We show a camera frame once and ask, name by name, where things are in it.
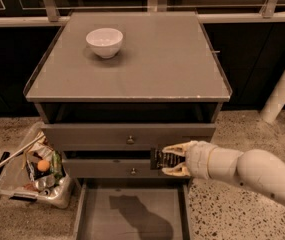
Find metal railing frame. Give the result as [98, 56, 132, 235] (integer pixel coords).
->
[0, 0, 285, 28]

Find green snack packet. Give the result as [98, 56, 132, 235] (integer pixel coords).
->
[50, 151, 63, 181]

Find grey drawer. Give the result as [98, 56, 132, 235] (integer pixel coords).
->
[42, 123, 216, 151]
[73, 178, 193, 240]
[63, 149, 167, 179]

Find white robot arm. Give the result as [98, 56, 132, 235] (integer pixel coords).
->
[162, 141, 285, 206]

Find white diagonal pole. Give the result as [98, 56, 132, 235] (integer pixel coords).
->
[260, 70, 285, 124]

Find top grey drawer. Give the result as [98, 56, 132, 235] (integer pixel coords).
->
[42, 123, 216, 151]

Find white ceramic bowl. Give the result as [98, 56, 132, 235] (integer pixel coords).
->
[86, 28, 123, 59]

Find clear plastic bin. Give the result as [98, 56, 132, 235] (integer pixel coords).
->
[0, 122, 73, 209]

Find grey drawer cabinet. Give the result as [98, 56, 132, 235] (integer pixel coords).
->
[22, 11, 233, 240]

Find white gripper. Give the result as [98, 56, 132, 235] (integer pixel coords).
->
[162, 141, 216, 179]

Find white stick on bin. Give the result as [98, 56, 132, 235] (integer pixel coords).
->
[0, 133, 44, 168]

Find bottom grey drawer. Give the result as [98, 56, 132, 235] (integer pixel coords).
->
[73, 178, 193, 240]

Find black rxbar chocolate wrapper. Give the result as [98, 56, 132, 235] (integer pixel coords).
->
[150, 149, 185, 170]

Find orange ball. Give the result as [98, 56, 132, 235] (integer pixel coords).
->
[37, 160, 50, 172]

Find silver can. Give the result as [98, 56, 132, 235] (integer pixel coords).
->
[34, 174, 55, 191]

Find middle grey drawer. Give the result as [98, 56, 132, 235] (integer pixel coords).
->
[63, 149, 167, 179]

